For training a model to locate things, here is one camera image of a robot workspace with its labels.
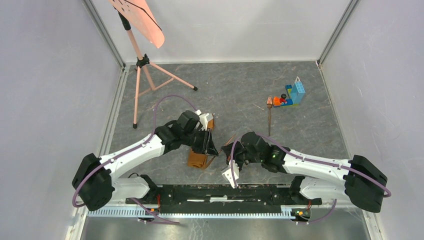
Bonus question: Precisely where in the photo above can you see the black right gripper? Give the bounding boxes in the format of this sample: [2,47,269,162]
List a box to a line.
[220,140,263,172]

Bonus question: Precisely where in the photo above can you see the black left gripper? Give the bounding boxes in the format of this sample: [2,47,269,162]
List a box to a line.
[182,127,219,157]

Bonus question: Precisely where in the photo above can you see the orange cloth napkin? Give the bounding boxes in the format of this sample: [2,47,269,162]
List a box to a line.
[187,130,215,170]

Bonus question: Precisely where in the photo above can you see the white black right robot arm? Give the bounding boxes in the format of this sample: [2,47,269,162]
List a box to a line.
[221,131,392,213]

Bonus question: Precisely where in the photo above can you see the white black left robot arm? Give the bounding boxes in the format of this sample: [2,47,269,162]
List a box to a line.
[71,110,219,211]

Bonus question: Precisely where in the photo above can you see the colourful toy brick build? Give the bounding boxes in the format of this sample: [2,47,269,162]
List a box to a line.
[272,76,306,108]

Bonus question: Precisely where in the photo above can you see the pink music stand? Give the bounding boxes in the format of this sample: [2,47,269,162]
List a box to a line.
[107,0,200,130]

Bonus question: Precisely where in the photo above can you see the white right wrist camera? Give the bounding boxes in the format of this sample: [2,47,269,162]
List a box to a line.
[221,160,240,189]

